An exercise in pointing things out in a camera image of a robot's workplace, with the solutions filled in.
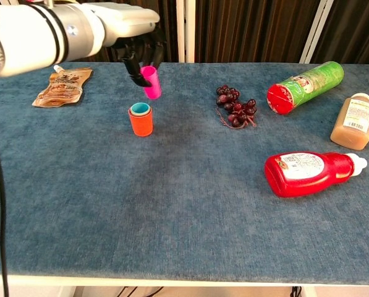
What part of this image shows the orange plastic cup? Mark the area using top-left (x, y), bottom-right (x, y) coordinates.
top-left (128, 103), bottom-right (154, 137)

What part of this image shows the brown juice bottle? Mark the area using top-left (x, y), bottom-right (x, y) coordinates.
top-left (330, 93), bottom-right (369, 151)

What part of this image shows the brown spouted sauce pouch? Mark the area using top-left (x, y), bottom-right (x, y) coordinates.
top-left (32, 64), bottom-right (94, 108)

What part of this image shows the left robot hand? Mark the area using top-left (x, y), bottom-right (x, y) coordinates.
top-left (91, 2), bottom-right (166, 88)

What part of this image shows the dark red grape bunch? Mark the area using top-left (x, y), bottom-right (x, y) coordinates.
top-left (215, 85), bottom-right (258, 129)

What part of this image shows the pink plastic cup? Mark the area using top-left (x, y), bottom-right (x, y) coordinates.
top-left (140, 65), bottom-right (163, 100)

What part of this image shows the white table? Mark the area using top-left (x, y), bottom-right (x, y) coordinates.
top-left (0, 273), bottom-right (369, 297)

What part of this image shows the red ketchup bottle white cap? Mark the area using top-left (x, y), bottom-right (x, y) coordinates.
top-left (264, 151), bottom-right (368, 198)

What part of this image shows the dark brown curtain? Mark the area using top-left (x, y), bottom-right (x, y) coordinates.
top-left (78, 0), bottom-right (369, 66)

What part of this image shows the blue table cloth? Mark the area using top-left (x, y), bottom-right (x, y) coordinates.
top-left (0, 61), bottom-right (369, 285)

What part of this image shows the green chips can red lid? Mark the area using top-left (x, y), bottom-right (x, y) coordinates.
top-left (266, 61), bottom-right (345, 116)

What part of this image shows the white frame post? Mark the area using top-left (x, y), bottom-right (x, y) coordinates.
top-left (176, 0), bottom-right (197, 63)
top-left (299, 0), bottom-right (335, 64)

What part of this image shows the light blue plastic cup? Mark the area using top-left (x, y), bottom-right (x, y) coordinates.
top-left (130, 103), bottom-right (151, 116)

